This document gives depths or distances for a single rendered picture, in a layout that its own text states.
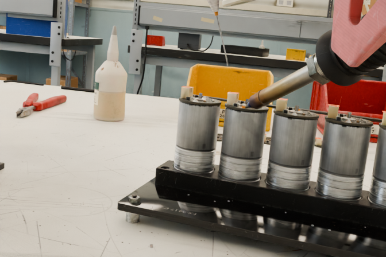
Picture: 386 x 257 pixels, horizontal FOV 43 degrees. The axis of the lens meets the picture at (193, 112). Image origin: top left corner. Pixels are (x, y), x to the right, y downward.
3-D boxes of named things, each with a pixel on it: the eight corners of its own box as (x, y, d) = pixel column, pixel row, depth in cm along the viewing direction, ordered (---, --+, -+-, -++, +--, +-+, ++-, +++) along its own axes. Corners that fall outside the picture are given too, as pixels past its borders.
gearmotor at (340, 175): (359, 219, 26) (373, 124, 25) (311, 210, 26) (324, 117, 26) (358, 205, 28) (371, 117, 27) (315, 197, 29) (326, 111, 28)
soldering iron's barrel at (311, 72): (244, 116, 26) (327, 76, 20) (240, 88, 26) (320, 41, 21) (267, 116, 26) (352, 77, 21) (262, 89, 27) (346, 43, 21)
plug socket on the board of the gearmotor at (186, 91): (192, 100, 29) (193, 88, 28) (178, 98, 29) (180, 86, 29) (196, 98, 29) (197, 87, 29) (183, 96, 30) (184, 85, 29)
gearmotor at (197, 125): (206, 190, 28) (214, 102, 27) (166, 183, 29) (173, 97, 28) (217, 179, 30) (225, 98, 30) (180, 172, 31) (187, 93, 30)
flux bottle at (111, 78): (112, 115, 56) (118, 26, 54) (130, 120, 53) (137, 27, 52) (87, 116, 53) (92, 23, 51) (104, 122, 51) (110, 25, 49)
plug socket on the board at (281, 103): (289, 112, 27) (290, 100, 27) (273, 111, 27) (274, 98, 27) (290, 111, 28) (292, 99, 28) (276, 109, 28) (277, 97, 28)
